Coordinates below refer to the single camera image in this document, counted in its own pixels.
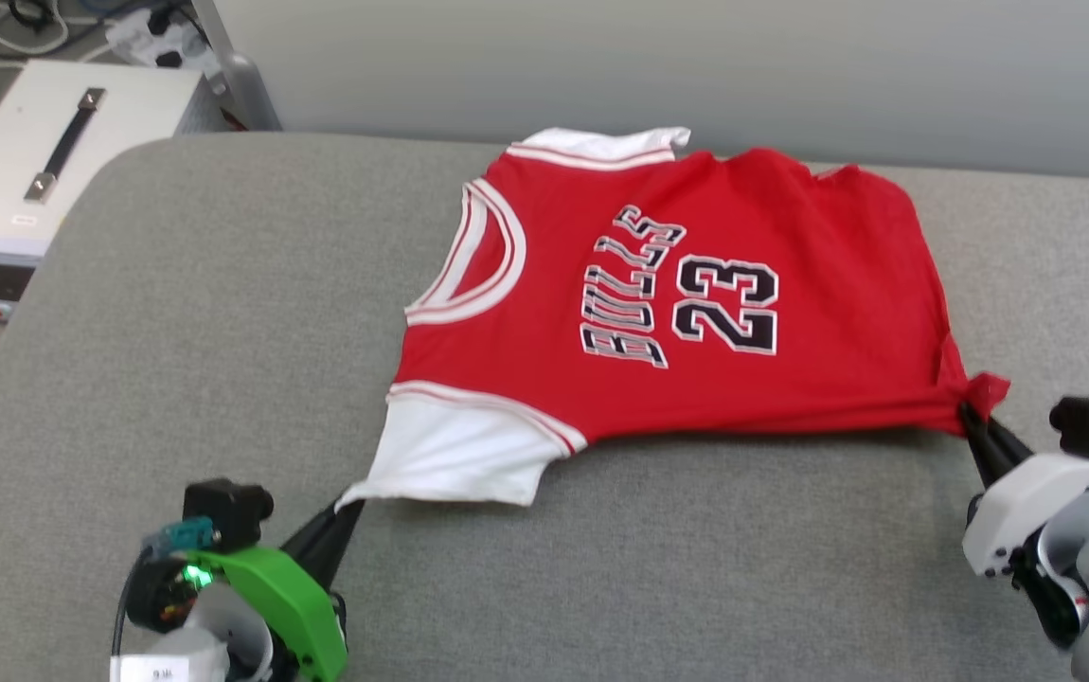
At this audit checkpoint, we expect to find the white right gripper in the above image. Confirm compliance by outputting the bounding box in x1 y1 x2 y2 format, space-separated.
958 404 1089 577

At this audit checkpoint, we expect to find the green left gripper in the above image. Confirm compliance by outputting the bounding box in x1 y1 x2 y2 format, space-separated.
189 499 366 682

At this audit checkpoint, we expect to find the red white basketball jersey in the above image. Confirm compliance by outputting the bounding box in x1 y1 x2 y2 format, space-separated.
336 126 1012 512

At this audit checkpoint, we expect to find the large white power strip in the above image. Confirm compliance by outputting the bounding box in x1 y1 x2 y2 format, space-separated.
104 8 223 77

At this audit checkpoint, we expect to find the teal left camera connector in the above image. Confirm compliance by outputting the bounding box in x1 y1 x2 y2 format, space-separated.
140 516 216 560

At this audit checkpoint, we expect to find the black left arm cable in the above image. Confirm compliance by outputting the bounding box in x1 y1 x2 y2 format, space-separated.
111 568 131 669

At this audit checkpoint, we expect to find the grey partition frame post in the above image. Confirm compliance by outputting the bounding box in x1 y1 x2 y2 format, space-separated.
189 0 282 132

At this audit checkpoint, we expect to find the black case handle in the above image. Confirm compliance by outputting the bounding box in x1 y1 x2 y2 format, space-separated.
24 87 107 205

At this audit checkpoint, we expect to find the bundle of cables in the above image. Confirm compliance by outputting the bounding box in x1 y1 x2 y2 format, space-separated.
0 0 72 60

